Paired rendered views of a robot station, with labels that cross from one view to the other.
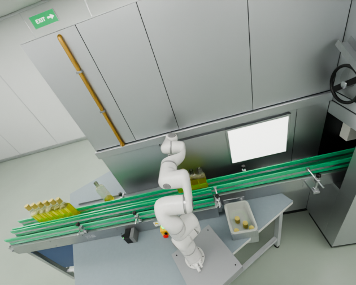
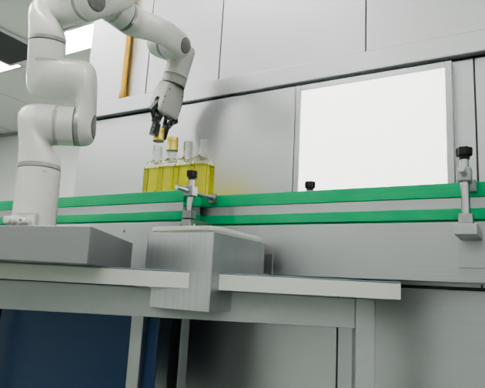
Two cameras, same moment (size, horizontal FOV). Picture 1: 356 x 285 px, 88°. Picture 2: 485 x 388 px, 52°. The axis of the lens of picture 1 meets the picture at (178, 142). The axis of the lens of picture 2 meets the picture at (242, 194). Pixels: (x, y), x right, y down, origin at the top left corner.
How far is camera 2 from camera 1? 155 cm
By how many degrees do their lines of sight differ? 50
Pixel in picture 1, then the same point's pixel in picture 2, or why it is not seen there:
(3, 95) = not seen: hidden behind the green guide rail
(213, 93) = (293, 11)
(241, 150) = (325, 153)
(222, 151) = (282, 145)
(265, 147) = (386, 158)
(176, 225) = (45, 16)
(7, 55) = not seen: hidden behind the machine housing
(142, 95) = (188, 9)
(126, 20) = not seen: outside the picture
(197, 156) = (226, 150)
